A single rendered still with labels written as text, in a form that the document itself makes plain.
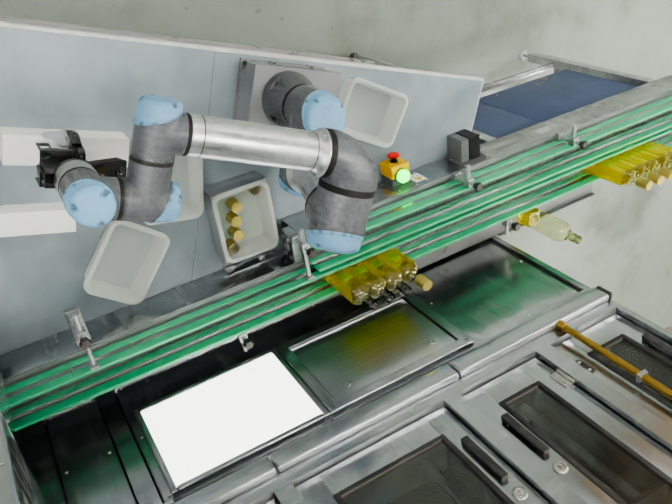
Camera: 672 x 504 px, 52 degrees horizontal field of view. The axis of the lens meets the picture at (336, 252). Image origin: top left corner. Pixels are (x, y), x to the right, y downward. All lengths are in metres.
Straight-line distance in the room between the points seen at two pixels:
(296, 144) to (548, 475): 0.94
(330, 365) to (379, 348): 0.15
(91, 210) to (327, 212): 0.45
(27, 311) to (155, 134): 0.96
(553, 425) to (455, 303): 0.56
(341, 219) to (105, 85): 0.78
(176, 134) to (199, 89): 0.74
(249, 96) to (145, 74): 0.27
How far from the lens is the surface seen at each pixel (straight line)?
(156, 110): 1.17
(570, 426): 1.83
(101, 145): 1.50
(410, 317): 2.09
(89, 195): 1.16
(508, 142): 2.51
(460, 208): 2.26
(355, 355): 1.97
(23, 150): 1.48
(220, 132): 1.21
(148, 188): 1.20
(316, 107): 1.69
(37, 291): 2.00
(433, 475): 1.70
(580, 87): 3.10
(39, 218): 1.85
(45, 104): 1.84
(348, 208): 1.33
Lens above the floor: 2.52
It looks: 51 degrees down
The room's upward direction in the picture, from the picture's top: 128 degrees clockwise
